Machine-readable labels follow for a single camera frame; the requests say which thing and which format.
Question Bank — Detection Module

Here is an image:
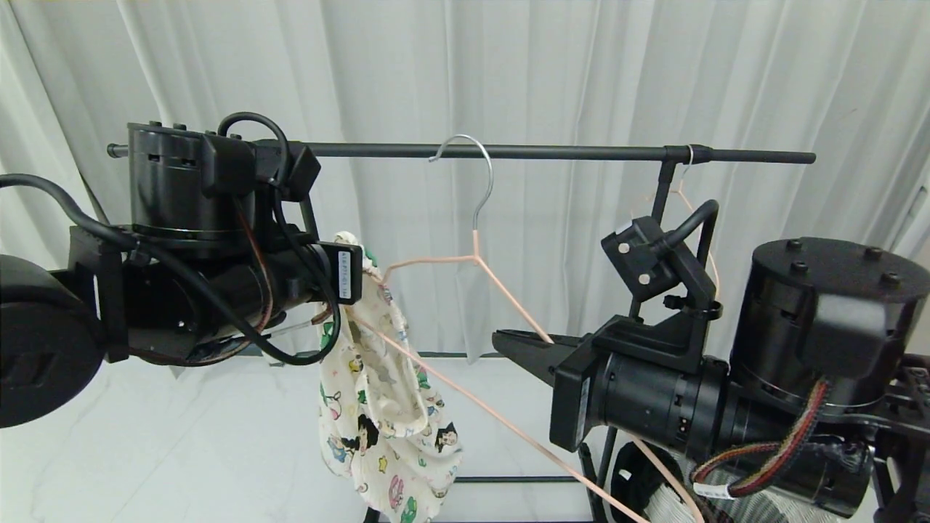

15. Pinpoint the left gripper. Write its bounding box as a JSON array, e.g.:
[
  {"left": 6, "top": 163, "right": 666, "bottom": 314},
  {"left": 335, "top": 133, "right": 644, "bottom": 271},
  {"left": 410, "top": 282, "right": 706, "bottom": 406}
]
[{"left": 253, "top": 242, "right": 364, "bottom": 344}]

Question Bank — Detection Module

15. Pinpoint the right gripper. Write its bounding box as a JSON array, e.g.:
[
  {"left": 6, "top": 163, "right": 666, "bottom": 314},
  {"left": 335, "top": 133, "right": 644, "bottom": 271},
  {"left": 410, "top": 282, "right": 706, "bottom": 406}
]
[{"left": 549, "top": 347, "right": 732, "bottom": 466}]

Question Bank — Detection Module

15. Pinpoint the cream printed garment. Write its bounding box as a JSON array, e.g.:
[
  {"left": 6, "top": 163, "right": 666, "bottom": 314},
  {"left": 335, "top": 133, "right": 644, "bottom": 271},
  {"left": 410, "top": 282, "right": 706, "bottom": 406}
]
[{"left": 318, "top": 231, "right": 464, "bottom": 523}]

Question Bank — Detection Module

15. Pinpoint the pink clothes hanger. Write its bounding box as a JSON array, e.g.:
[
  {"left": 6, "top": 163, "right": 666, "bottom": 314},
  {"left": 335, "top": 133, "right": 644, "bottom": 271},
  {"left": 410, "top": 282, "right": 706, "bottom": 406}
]
[
  {"left": 347, "top": 134, "right": 704, "bottom": 523},
  {"left": 645, "top": 166, "right": 721, "bottom": 300}
]

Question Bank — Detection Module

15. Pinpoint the white laundry basket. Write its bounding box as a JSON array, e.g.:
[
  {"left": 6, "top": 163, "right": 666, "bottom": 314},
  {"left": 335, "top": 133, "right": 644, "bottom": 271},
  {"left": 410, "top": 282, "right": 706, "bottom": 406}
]
[{"left": 639, "top": 465, "right": 880, "bottom": 523}]

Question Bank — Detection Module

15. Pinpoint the black clothes rack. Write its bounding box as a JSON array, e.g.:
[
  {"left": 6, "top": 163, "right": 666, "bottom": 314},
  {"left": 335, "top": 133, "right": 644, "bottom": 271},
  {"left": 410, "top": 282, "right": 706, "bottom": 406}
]
[{"left": 107, "top": 140, "right": 817, "bottom": 523}]

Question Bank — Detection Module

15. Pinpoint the black garment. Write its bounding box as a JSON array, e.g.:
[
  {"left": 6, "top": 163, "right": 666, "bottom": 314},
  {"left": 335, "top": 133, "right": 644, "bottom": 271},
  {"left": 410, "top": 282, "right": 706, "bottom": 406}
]
[{"left": 609, "top": 442, "right": 673, "bottom": 521}]

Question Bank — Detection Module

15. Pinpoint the white curtain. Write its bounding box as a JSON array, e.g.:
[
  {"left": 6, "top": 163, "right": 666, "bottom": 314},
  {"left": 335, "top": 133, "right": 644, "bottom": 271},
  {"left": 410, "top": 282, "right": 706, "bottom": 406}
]
[{"left": 0, "top": 0, "right": 930, "bottom": 364}]

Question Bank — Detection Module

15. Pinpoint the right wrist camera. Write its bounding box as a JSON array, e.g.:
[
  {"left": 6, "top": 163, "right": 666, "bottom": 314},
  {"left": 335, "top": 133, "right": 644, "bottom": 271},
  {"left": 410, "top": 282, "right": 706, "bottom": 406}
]
[{"left": 592, "top": 216, "right": 725, "bottom": 358}]

